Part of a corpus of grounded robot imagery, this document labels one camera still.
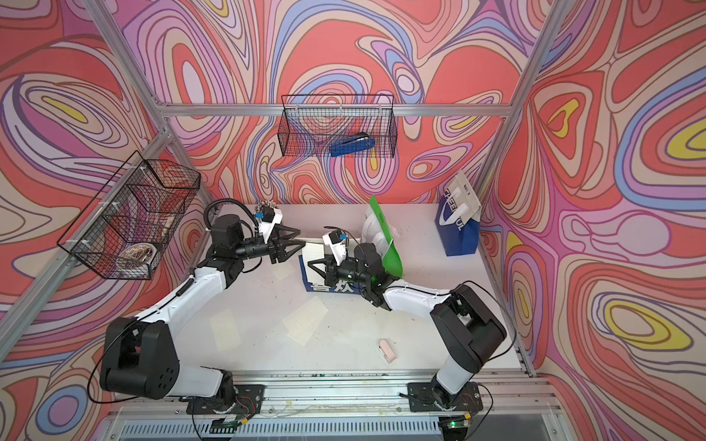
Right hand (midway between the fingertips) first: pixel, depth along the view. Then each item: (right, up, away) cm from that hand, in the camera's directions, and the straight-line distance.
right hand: (310, 270), depth 78 cm
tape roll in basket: (-43, +6, -8) cm, 44 cm away
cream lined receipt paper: (-4, -19, +10) cm, 22 cm away
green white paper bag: (+19, +12, +8) cm, 24 cm away
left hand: (-2, +9, -2) cm, 9 cm away
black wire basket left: (-50, +11, -5) cm, 51 cm away
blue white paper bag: (+1, -3, -1) cm, 4 cm away
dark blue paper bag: (+49, +9, +17) cm, 52 cm away
